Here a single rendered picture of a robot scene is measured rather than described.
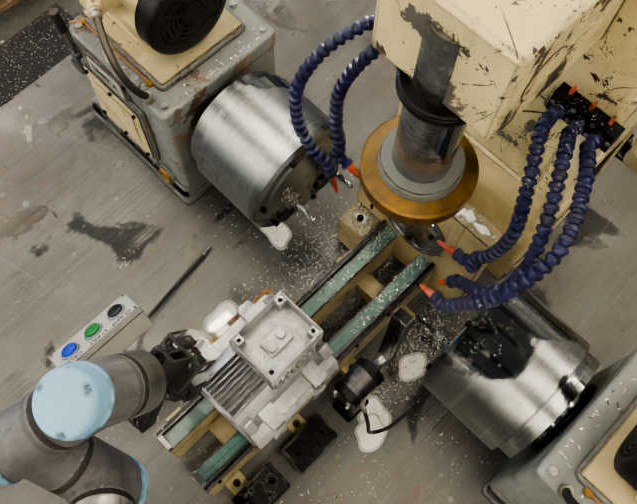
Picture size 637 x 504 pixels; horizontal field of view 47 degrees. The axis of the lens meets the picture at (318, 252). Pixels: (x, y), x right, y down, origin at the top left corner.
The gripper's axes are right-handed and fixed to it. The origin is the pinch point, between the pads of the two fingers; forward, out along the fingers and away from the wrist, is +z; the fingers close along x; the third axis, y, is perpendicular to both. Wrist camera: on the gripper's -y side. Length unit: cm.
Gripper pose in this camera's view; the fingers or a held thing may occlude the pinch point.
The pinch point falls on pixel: (201, 369)
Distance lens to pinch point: 126.6
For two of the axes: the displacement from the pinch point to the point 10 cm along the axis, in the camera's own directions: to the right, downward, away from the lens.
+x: -7.0, -6.7, 2.5
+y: 6.2, -7.5, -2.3
